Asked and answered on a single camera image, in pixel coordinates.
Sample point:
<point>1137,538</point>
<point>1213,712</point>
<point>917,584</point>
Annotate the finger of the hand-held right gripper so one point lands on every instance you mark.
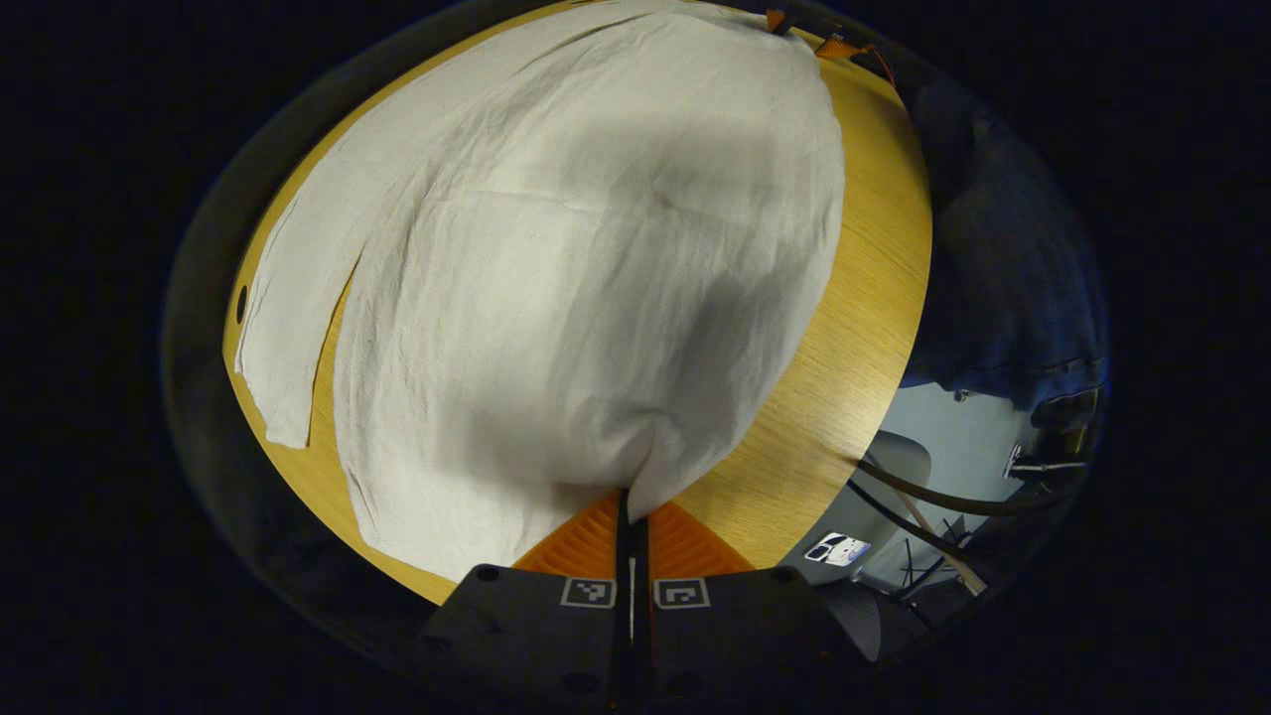
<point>776,20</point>
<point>842,48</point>

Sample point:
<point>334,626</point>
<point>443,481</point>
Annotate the white jeans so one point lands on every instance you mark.
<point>556,248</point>

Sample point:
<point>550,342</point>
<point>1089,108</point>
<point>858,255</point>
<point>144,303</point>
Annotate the white printed card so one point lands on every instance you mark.
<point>839,549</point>

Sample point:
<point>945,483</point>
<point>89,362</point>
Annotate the person's dark blue clothing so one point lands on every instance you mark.
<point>1003,258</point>

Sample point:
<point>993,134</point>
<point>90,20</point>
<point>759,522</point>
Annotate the grey chair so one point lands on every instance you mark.
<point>899,459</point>

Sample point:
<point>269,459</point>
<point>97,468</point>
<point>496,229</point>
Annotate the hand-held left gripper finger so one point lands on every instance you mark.
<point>642,586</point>
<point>624,586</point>

